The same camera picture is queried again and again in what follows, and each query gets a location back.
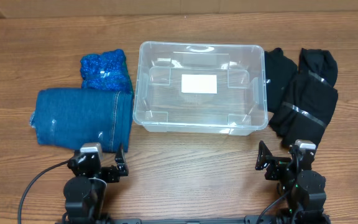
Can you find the clear plastic storage bin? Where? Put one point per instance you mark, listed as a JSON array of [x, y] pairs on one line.
[[238, 108]]

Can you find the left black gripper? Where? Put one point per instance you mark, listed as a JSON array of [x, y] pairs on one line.
[[111, 173]]

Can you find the blue denim jeans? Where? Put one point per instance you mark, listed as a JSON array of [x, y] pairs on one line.
[[72, 117]]

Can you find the sparkly blue fabric bundle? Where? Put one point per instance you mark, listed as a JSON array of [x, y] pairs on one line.
[[106, 71]]

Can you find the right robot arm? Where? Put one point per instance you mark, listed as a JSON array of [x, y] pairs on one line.
[[301, 189]]

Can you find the white label in bin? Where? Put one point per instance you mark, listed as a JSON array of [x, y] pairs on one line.
[[199, 84]]

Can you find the large black taped garment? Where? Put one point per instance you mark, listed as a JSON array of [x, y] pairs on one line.
[[309, 100]]

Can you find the small black folded garment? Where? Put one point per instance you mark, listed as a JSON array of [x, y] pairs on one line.
[[279, 70]]

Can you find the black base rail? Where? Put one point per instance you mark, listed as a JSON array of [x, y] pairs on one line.
[[249, 219]]

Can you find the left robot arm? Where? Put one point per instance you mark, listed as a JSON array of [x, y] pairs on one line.
[[84, 194]]

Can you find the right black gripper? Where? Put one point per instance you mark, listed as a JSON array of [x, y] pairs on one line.
[[277, 163]]

